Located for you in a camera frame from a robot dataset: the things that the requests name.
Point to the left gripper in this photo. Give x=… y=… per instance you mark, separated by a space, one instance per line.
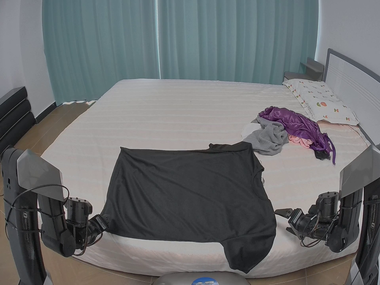
x=98 y=224

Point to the pile of clothes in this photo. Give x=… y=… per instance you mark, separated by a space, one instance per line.
x=270 y=135

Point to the black chest of drawers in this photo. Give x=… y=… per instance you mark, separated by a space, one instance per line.
x=14 y=114

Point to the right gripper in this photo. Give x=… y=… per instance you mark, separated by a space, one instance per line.
x=302 y=224

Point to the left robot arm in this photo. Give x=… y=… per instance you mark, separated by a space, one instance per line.
x=23 y=233

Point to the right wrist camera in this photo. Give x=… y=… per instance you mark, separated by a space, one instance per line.
x=314 y=210

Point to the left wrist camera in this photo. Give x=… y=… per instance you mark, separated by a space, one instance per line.
x=88 y=208

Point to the grey bedside table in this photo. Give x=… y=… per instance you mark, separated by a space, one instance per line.
x=311 y=67

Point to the bed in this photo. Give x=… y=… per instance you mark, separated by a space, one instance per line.
x=178 y=114

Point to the black T-shirt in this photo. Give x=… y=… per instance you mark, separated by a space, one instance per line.
x=190 y=194

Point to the white printed pillow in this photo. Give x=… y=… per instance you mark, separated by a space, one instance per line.
x=320 y=102

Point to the blue-green curtain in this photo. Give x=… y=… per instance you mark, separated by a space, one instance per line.
x=101 y=40
x=237 y=31

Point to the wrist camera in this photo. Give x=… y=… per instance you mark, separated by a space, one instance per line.
x=314 y=210
x=88 y=208

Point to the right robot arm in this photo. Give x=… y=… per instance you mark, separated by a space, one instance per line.
x=347 y=212

